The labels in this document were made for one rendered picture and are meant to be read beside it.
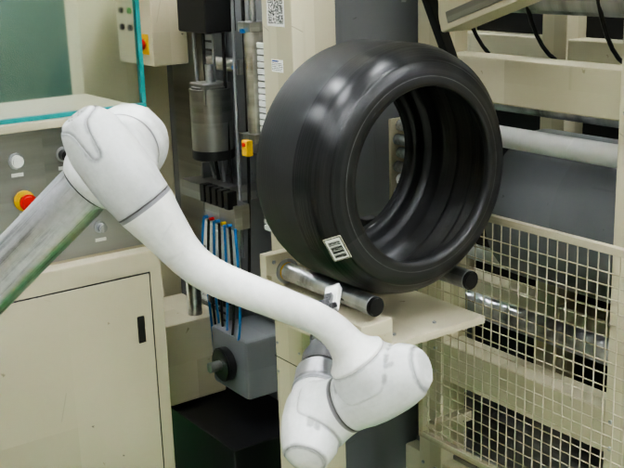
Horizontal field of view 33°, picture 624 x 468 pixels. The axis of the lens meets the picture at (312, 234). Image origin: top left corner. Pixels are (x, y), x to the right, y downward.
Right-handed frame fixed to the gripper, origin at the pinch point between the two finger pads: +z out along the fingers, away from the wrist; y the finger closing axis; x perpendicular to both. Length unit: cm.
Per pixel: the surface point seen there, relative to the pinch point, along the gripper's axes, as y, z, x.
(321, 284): 14.2, 25.3, -12.2
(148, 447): 53, 29, -83
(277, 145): -20.4, 30.3, -6.9
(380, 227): 20, 50, -2
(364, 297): 13.9, 15.8, -0.6
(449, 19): -11, 81, 28
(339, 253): 0.8, 15.5, -0.5
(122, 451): 48, 24, -88
